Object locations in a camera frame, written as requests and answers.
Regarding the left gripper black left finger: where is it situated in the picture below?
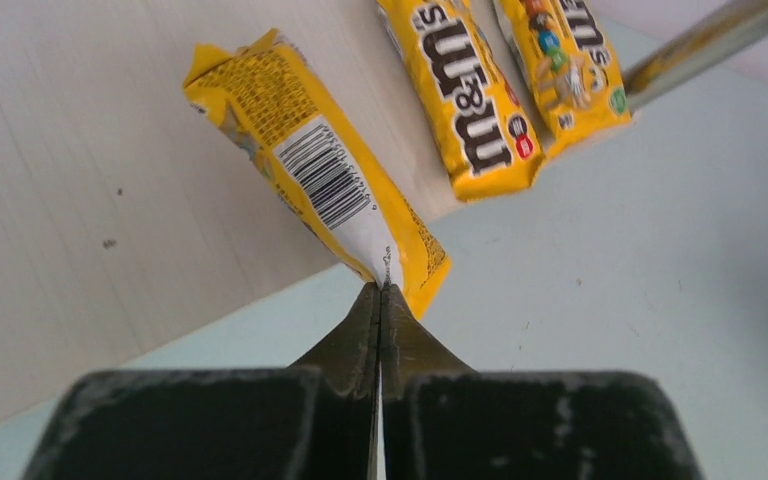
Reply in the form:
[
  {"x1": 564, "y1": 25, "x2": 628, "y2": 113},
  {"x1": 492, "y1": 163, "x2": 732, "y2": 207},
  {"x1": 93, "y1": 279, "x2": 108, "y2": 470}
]
[{"x1": 23, "y1": 283, "x2": 381, "y2": 479}]

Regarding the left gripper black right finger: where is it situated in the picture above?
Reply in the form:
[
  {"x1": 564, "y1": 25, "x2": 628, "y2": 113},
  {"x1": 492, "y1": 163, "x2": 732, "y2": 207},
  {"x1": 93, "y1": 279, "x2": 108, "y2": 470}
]
[{"x1": 379, "y1": 285, "x2": 703, "y2": 479}]

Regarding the yellow M&M bag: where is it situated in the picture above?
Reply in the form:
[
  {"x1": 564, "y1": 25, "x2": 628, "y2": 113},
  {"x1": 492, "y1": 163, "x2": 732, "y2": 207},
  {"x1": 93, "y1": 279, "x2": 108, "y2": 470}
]
[
  {"x1": 493, "y1": 0, "x2": 633, "y2": 158},
  {"x1": 377, "y1": 0, "x2": 545, "y2": 202}
]

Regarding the yellow candy bag barcode up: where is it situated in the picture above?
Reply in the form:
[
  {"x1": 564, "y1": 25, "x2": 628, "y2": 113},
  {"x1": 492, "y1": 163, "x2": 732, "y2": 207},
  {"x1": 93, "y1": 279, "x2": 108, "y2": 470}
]
[{"x1": 182, "y1": 29, "x2": 451, "y2": 318}]

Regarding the white two-tier metal shelf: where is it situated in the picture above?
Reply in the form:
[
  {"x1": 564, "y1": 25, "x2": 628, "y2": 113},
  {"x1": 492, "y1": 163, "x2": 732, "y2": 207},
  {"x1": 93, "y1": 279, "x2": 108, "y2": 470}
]
[{"x1": 0, "y1": 1, "x2": 768, "y2": 425}]

